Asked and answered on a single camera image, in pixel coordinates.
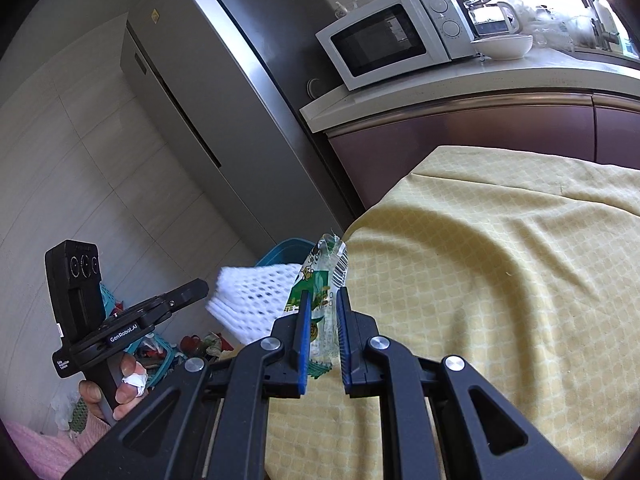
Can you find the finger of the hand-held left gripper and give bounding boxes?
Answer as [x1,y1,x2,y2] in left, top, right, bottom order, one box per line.
[164,280,209,295]
[149,289,210,319]

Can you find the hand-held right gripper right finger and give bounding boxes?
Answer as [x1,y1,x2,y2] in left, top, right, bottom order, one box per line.
[336,287,583,480]

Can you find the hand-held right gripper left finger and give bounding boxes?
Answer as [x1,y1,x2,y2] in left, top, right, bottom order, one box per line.
[62,300,313,480]

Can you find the green snack wrapper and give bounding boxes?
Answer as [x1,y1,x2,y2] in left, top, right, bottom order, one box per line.
[282,232,348,378]

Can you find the white foam net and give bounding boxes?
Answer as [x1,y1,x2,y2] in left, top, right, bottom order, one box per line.
[206,263,303,346]

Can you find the blue plastic bin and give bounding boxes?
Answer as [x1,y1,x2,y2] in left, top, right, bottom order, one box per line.
[255,239,317,268]

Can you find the person's left forearm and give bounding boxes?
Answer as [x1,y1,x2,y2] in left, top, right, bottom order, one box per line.
[5,412,111,480]

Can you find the person's left hand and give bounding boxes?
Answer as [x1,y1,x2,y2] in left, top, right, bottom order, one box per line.
[77,352,149,423]

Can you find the white finger bandage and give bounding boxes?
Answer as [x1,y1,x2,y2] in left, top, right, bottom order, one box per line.
[121,366,148,392]

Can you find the white plastic bag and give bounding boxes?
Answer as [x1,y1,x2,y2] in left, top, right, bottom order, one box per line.
[50,390,93,432]

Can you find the grey refrigerator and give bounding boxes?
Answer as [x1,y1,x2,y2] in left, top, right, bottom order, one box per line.
[120,0,371,241]

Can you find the brown base cabinets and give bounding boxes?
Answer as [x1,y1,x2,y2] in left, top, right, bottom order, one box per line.
[325,92,640,211]

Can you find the white microwave oven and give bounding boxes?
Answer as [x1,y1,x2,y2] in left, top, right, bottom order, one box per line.
[315,0,477,92]

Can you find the large white bowl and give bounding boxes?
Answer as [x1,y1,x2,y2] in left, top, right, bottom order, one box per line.
[472,35,534,59]

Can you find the glass kettle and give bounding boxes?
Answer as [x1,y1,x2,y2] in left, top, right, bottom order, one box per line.
[464,0,521,38]

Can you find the clear plastic bags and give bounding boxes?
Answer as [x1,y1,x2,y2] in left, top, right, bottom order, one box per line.
[505,0,576,51]

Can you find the metal sink faucet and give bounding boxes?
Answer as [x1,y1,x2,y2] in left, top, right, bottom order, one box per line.
[580,0,623,51]

